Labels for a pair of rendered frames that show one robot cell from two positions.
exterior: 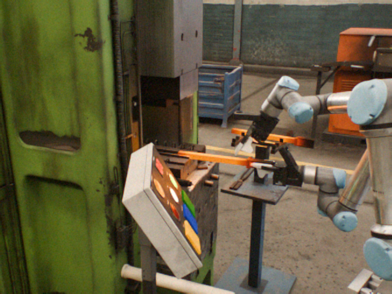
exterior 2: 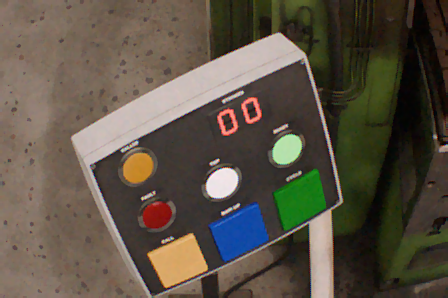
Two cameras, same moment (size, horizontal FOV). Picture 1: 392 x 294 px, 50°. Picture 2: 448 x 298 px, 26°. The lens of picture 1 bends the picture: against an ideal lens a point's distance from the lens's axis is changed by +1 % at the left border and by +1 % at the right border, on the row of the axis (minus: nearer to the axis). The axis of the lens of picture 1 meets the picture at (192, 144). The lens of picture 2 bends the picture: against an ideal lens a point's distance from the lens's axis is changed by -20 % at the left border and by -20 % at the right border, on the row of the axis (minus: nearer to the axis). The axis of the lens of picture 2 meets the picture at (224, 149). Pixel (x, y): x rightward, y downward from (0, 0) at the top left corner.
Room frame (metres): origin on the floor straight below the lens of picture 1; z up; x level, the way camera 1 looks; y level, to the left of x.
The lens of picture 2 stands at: (0.87, -0.52, 2.52)
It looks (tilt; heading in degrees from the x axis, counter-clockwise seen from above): 65 degrees down; 66
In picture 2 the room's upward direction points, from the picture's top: 2 degrees counter-clockwise
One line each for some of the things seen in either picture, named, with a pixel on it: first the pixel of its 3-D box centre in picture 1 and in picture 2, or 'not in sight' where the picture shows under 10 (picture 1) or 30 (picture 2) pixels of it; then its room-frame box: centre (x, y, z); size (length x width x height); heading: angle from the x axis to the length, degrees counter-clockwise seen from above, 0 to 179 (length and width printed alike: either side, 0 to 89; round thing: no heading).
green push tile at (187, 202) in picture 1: (186, 204); (299, 199); (1.22, 0.02, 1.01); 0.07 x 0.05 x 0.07; 4
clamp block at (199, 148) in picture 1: (191, 152); not in sight; (1.85, 0.00, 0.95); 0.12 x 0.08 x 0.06; 69
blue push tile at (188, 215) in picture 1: (189, 219); (238, 231); (1.12, 0.01, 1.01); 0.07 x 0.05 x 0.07; 4
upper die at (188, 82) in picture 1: (143, 79); not in sight; (1.74, 0.21, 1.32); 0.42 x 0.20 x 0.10; 69
